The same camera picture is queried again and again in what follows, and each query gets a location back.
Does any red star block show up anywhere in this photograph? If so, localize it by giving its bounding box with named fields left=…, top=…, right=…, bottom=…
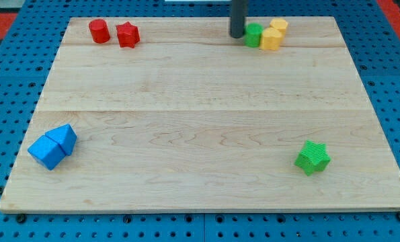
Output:
left=116, top=22, right=140, bottom=48

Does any green star block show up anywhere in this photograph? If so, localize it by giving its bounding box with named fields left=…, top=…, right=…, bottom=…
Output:
left=294, top=140, right=331, bottom=176

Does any light wooden board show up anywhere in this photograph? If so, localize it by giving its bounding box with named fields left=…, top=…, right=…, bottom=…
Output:
left=0, top=17, right=400, bottom=214

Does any green cylinder block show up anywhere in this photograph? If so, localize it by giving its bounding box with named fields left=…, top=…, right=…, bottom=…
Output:
left=245, top=23, right=263, bottom=48

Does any yellow pentagon block front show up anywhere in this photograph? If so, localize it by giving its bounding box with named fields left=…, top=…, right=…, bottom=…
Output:
left=259, top=28, right=284, bottom=50

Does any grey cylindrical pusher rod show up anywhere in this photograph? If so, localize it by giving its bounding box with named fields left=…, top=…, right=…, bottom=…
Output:
left=229, top=0, right=248, bottom=38

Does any yellow hexagon block rear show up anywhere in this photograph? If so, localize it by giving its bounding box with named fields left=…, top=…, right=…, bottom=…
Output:
left=270, top=17, right=288, bottom=36

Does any red cylinder block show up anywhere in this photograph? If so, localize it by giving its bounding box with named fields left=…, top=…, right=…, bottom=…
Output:
left=88, top=19, right=110, bottom=44

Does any blue triangular prism block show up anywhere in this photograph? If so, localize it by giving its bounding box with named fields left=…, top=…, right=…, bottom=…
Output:
left=45, top=124, right=77, bottom=156

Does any blue cube block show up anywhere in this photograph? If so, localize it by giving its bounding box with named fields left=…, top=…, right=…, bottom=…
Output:
left=28, top=135, right=66, bottom=170

